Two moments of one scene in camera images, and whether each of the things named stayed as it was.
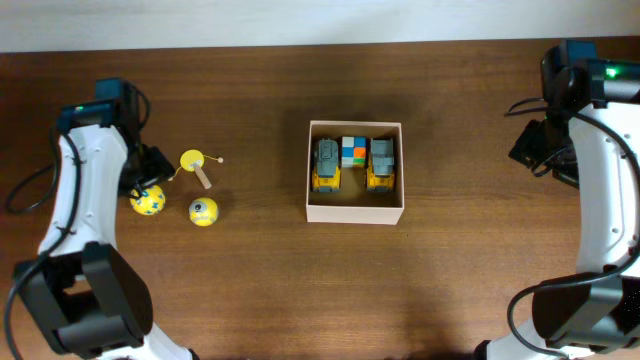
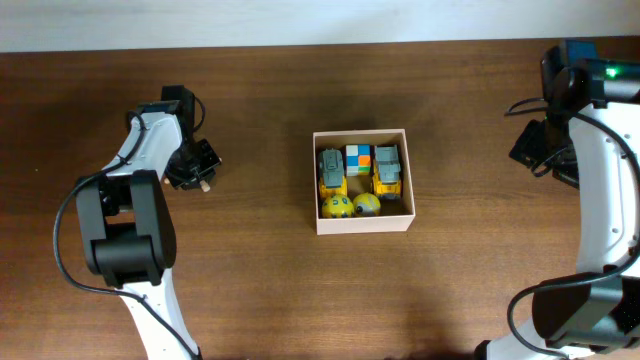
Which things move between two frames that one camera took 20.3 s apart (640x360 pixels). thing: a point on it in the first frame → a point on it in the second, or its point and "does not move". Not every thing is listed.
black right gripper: x=526 y=148 does not move
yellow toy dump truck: x=381 y=172 does not move
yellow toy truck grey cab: x=326 y=174 does not move
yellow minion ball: x=203 y=211 → x=366 y=204
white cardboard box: x=353 y=203 → x=394 y=215
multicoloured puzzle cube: x=354 y=151 does not move
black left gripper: x=164 y=168 → x=179 y=183
